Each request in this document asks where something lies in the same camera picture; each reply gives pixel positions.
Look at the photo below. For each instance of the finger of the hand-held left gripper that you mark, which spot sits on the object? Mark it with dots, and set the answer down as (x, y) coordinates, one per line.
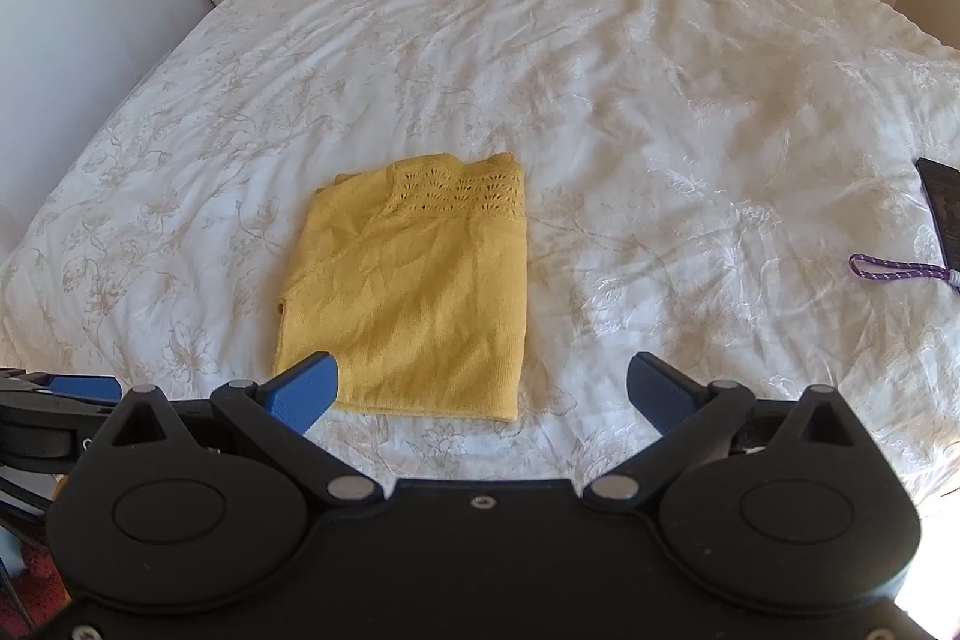
(15, 381)
(75, 387)

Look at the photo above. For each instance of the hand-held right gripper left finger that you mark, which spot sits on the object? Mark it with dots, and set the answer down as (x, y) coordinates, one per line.
(304, 396)

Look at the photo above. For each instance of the dark red rug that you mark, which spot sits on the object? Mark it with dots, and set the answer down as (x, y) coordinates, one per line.
(30, 580)

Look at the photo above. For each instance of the white floral bedspread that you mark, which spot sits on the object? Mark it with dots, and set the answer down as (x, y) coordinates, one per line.
(600, 85)

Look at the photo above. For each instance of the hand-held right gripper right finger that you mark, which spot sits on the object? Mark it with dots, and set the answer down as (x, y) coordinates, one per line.
(664, 396)

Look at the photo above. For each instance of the yellow knit sweater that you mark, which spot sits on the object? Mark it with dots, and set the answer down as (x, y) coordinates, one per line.
(420, 295)

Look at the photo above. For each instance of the black phone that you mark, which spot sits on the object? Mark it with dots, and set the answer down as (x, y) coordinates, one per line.
(943, 197)

